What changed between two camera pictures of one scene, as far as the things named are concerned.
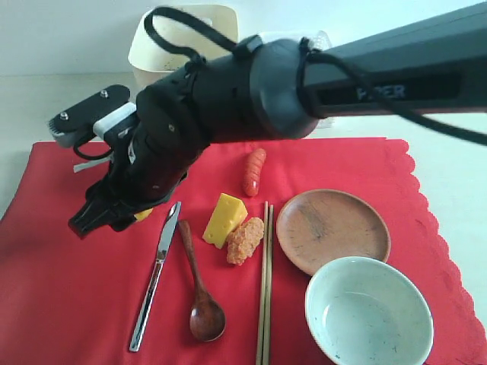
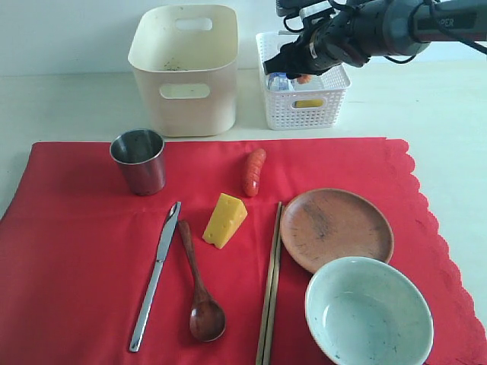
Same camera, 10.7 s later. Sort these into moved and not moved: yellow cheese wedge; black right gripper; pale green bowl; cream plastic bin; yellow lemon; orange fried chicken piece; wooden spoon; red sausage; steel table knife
Moved: black right gripper; yellow lemon; orange fried chicken piece
Not moved: wooden spoon; yellow cheese wedge; red sausage; pale green bowl; steel table knife; cream plastic bin
